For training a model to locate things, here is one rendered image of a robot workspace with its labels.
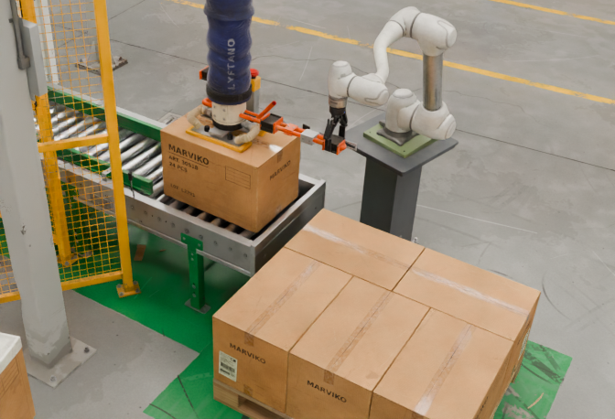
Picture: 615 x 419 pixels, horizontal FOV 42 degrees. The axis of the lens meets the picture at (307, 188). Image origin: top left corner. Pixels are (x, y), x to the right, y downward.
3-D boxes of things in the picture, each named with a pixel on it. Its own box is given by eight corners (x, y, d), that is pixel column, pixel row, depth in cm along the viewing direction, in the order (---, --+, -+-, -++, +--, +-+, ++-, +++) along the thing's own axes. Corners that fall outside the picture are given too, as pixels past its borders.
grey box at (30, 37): (5, 83, 333) (-8, 15, 316) (15, 79, 337) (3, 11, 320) (39, 97, 325) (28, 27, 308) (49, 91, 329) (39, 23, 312)
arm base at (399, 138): (390, 118, 464) (391, 110, 461) (420, 134, 453) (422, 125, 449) (370, 130, 454) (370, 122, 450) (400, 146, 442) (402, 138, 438)
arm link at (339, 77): (322, 93, 366) (346, 102, 360) (324, 62, 358) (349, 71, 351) (335, 85, 374) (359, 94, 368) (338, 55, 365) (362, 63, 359)
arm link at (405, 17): (384, 15, 388) (409, 23, 382) (404, -4, 398) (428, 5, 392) (384, 37, 397) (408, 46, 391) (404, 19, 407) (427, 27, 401)
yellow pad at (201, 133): (185, 133, 408) (184, 124, 405) (197, 125, 415) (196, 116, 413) (241, 154, 395) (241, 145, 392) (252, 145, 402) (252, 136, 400)
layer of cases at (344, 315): (213, 378, 381) (211, 316, 358) (318, 265, 453) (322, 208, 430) (448, 498, 333) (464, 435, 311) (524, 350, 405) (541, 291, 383)
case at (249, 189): (163, 194, 432) (159, 129, 409) (209, 162, 461) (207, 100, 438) (256, 233, 408) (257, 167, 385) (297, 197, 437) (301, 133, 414)
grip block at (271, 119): (258, 130, 395) (259, 119, 392) (269, 122, 402) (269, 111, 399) (273, 134, 392) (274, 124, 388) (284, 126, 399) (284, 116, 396)
